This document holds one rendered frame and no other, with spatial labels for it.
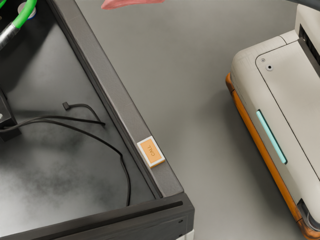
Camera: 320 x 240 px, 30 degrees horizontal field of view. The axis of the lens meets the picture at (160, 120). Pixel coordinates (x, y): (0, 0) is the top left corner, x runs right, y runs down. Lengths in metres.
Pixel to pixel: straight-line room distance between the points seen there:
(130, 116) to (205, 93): 1.09
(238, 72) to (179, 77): 0.33
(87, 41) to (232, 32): 1.18
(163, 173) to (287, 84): 0.91
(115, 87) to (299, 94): 0.88
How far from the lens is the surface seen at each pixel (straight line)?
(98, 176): 1.19
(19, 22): 0.96
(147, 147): 1.06
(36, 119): 1.04
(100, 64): 1.15
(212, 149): 2.08
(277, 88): 1.88
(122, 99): 1.11
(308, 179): 1.79
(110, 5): 0.77
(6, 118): 1.10
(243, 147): 2.09
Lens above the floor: 1.95
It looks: 67 degrees down
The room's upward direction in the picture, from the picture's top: 4 degrees counter-clockwise
